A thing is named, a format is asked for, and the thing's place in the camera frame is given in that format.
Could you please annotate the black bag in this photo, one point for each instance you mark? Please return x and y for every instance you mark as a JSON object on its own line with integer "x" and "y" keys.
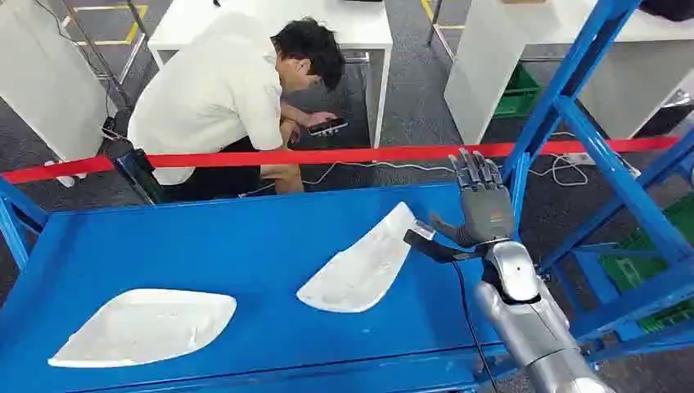
{"x": 669, "y": 8}

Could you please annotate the black smartphone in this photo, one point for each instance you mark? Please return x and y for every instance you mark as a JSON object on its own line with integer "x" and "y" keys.
{"x": 328, "y": 127}

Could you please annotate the black barrier post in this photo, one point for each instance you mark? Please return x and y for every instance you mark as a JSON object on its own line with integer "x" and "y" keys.
{"x": 138, "y": 173}

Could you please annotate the white power strip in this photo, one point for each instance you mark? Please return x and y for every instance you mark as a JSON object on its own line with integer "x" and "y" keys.
{"x": 580, "y": 158}

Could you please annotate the white leaf-shaped plastic shell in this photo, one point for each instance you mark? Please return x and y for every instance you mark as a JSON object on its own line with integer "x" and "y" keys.
{"x": 146, "y": 328}

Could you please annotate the blue metal work table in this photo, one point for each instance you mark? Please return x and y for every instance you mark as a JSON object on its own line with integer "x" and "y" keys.
{"x": 244, "y": 244}

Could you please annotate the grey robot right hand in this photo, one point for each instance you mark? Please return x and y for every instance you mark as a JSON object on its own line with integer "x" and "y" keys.
{"x": 485, "y": 209}

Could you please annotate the person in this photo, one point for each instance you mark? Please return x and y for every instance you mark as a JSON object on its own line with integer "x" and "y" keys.
{"x": 211, "y": 92}

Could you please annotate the red barrier tape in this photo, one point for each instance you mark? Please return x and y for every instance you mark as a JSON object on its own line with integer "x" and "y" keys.
{"x": 336, "y": 156}

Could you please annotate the green plastic crate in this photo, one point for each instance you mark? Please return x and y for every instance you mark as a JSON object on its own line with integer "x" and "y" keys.
{"x": 518, "y": 95}
{"x": 631, "y": 268}

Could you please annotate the blue metal rack frame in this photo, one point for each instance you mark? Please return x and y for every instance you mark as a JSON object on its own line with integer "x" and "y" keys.
{"x": 583, "y": 127}

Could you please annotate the metal stand legs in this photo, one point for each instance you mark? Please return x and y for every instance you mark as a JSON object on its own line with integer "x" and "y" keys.
{"x": 103, "y": 65}

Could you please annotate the white curved plastic shell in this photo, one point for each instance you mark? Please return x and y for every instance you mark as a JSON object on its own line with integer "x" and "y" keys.
{"x": 363, "y": 266}

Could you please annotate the white table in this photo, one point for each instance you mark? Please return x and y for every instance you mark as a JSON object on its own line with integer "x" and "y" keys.
{"x": 49, "y": 81}
{"x": 347, "y": 21}
{"x": 488, "y": 65}

